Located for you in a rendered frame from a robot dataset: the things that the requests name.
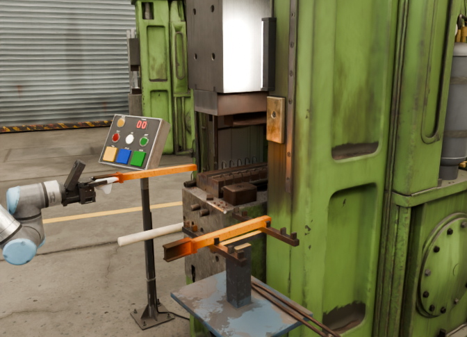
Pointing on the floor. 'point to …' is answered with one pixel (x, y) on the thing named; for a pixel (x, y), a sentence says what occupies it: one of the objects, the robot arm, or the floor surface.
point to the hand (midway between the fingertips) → (114, 176)
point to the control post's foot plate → (142, 317)
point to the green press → (162, 62)
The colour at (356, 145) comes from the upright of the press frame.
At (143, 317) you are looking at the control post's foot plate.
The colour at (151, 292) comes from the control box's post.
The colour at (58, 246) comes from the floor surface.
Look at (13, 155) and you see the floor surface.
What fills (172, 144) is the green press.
